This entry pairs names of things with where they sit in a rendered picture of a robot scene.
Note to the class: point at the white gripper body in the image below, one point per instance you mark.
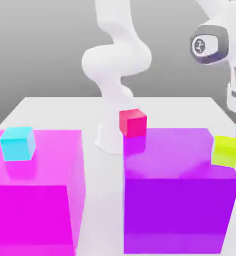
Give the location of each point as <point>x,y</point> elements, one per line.
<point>235,106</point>

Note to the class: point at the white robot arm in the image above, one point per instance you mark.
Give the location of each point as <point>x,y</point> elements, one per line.
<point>116,60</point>

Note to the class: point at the small yellow-green cube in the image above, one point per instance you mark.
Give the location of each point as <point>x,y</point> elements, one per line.
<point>225,153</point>

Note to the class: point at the small red cube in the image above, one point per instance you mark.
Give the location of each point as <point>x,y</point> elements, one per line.
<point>135,126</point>

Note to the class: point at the small cyan cube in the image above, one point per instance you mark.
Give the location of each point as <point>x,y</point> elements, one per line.
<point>16,147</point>

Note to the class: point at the large purple box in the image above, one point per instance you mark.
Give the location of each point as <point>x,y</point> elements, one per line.
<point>176,210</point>

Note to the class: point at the large magenta box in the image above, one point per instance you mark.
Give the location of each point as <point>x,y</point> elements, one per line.
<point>30,216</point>

